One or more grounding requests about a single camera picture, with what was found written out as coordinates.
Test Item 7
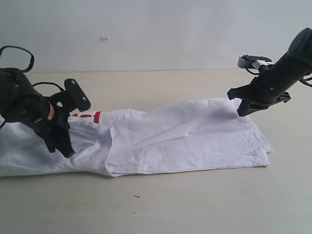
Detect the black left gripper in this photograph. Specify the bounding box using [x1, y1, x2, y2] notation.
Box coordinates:
[23, 91, 76, 158]

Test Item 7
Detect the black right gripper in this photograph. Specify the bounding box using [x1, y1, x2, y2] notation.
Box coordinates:
[227, 64, 292, 117]

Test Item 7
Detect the white t-shirt red lettering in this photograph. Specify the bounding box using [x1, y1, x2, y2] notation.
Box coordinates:
[0, 98, 273, 177]

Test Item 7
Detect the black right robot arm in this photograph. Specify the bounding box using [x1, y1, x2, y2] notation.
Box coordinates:
[227, 28, 312, 117]

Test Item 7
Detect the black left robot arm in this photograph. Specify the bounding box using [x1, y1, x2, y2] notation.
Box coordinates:
[0, 69, 75, 158]

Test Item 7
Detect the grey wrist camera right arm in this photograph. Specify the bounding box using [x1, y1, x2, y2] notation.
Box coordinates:
[237, 55, 273, 70]

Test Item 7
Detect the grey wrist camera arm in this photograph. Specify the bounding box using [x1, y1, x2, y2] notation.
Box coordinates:
[64, 78, 91, 112]
[237, 55, 273, 70]

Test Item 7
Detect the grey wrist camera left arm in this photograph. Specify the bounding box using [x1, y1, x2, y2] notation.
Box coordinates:
[64, 78, 91, 112]

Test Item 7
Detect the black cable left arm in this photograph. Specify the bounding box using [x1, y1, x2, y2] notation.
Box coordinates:
[0, 45, 64, 93]

